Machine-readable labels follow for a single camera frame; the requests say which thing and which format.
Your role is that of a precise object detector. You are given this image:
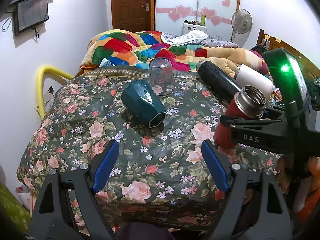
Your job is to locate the dark green faceted cup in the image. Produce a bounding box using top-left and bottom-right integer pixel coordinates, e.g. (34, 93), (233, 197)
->
(121, 80), (166, 128)

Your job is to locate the sliding wardrobe with hearts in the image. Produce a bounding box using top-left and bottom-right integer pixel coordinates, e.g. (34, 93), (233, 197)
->
(155, 0), (239, 40)

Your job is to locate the red thermos bottle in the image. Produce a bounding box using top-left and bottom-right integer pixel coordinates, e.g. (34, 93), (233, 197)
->
(214, 85), (266, 149)

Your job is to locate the floral tablecloth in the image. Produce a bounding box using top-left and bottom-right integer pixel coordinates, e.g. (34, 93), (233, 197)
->
(16, 64), (283, 233)

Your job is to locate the white bedside cabinet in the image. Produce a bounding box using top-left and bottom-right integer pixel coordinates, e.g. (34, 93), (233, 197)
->
(182, 22), (207, 35)

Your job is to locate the clear glass cup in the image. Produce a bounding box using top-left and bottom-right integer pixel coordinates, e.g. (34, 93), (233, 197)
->
(149, 57), (175, 96)

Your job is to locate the grey white crumpled sheet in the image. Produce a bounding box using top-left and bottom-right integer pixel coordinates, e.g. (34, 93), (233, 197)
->
(161, 30), (239, 48)

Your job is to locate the standing electric fan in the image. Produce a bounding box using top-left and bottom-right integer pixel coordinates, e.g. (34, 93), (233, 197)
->
(231, 9), (253, 47)

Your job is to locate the small wall mounted monitor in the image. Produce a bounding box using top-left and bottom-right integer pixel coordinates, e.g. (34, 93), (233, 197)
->
(13, 0), (49, 36)

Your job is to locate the white thermos bottle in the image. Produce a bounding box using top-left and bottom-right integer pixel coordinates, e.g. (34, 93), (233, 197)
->
(235, 64), (273, 99)

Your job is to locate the brown wooden door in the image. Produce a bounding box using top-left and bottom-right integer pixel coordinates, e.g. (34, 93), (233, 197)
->
(111, 0), (155, 33)

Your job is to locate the green bottle on cabinet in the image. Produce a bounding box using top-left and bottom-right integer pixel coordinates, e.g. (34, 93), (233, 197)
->
(200, 14), (206, 26)

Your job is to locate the wooden bed headboard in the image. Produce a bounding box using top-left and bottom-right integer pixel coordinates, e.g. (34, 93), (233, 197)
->
(257, 29), (319, 81)

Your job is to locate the colourful patchwork blanket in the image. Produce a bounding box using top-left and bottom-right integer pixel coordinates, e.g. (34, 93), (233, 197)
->
(80, 29), (271, 77)

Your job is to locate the yellow hose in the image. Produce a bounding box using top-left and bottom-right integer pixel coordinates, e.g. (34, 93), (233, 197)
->
(35, 64), (75, 120)

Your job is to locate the black thermos bottle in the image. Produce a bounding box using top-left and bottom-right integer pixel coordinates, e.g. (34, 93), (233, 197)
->
(196, 60), (242, 103)

